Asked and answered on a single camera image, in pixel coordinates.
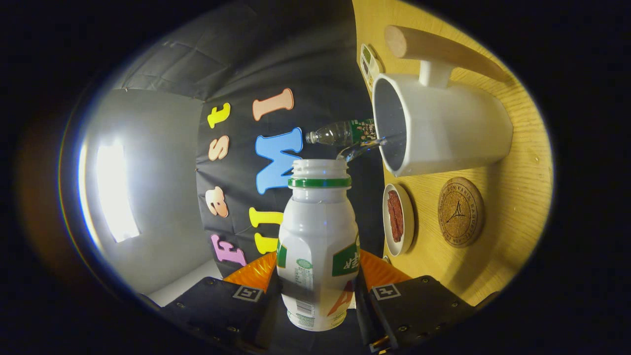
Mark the beige round plate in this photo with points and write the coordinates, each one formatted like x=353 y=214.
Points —
x=395 y=249

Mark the white juice bottle green label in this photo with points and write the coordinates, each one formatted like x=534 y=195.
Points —
x=315 y=236

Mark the clear plastic water bottle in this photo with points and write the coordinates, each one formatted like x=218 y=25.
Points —
x=340 y=132

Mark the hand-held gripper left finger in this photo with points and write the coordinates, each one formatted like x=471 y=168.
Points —
x=231 y=310

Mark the wooden table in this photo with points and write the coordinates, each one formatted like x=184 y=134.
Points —
x=512 y=207

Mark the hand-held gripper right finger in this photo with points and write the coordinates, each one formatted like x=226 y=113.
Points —
x=364 y=305

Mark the white divided tray with beans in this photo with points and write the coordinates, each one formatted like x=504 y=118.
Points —
x=370 y=64

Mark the round cork coaster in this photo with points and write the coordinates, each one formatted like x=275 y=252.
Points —
x=461 y=212

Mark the red meat slices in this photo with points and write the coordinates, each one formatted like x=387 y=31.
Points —
x=395 y=214

